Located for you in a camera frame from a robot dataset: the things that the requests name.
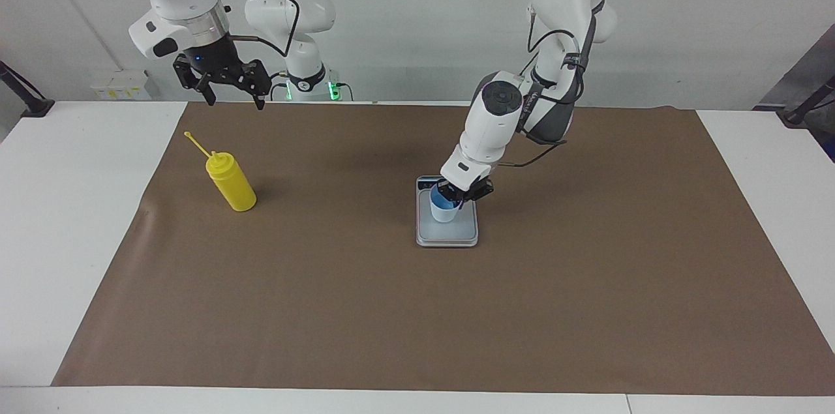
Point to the brown table mat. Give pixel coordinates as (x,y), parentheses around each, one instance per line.
(391,310)

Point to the yellow squeeze seasoning bottle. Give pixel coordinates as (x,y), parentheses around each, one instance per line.
(233,189)

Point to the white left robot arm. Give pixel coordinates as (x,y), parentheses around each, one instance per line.
(496,120)

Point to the white wall outlet box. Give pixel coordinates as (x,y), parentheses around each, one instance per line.
(121,85)

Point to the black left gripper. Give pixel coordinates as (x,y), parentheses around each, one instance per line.
(466,192)

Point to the light blue plastic cup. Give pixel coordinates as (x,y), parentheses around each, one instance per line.
(445,213)

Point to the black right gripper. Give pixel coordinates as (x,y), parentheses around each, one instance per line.
(215,55)

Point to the silver digital kitchen scale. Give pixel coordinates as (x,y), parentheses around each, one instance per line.
(447,235)

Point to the black clamp stand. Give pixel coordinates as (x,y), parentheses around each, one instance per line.
(809,106)
(29,101)

